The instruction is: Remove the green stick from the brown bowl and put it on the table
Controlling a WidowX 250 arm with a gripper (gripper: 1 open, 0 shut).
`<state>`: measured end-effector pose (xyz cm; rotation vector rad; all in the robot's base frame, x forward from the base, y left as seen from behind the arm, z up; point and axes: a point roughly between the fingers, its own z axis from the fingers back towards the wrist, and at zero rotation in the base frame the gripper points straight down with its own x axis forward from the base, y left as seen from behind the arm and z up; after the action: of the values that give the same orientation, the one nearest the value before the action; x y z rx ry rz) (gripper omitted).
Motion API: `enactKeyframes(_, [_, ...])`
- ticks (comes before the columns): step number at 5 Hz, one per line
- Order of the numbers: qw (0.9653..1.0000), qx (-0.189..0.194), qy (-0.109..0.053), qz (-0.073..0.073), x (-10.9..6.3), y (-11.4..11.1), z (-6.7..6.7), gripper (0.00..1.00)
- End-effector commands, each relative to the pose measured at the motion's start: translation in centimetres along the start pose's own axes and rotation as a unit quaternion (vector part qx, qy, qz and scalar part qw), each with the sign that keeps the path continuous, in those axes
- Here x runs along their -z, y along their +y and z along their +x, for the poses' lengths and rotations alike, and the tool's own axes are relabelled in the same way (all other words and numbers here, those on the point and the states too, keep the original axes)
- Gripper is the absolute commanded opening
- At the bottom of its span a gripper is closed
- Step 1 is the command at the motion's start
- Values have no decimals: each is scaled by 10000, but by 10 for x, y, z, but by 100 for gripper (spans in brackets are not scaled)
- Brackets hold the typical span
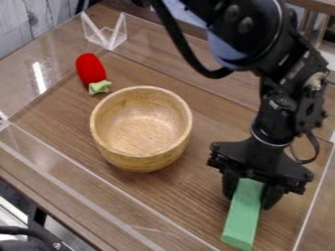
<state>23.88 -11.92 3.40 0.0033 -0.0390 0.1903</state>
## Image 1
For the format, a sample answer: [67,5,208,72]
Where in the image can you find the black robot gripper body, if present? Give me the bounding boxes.
[207,136,314,194]

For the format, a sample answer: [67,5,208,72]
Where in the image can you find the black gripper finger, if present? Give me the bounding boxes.
[223,171,239,199]
[260,184,286,210]

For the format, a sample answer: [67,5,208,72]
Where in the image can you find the green foam block stick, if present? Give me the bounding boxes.
[221,178,263,251]

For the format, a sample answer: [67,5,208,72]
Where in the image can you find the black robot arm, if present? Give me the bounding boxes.
[151,0,330,210]

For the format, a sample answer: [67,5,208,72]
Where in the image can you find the brown wooden bowl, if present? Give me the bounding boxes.
[91,85,193,173]

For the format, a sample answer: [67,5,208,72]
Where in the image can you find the red plush strawberry toy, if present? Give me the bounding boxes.
[76,53,111,95]

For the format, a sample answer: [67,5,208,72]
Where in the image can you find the wooden chair in background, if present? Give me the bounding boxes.
[286,0,335,46]

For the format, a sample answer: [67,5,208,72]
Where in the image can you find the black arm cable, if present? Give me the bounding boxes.
[288,130,322,165]

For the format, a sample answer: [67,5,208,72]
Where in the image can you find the black cable under table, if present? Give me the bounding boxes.
[0,225,53,251]

